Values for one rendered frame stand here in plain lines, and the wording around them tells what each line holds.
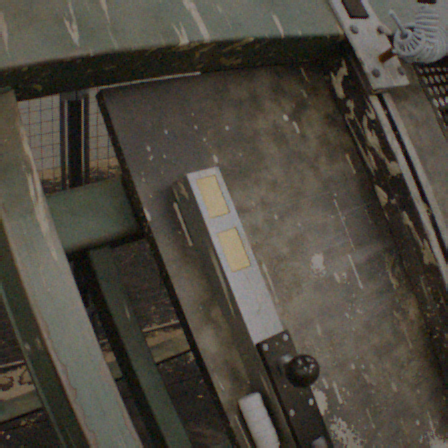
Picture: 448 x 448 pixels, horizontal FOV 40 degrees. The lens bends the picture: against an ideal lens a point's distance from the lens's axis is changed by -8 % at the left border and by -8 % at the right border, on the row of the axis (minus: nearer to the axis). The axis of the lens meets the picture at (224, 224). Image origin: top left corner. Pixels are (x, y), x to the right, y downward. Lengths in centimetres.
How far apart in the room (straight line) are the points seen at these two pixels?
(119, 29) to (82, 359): 38
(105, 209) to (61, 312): 20
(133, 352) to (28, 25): 42
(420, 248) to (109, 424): 58
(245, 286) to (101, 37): 35
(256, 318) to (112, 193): 24
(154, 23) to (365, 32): 39
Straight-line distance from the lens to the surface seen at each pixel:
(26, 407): 176
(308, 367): 68
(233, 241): 81
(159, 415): 82
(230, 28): 88
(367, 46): 105
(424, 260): 104
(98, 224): 81
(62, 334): 67
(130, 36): 78
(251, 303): 80
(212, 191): 82
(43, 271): 68
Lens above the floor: 193
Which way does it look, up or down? 25 degrees down
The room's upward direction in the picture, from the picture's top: 3 degrees clockwise
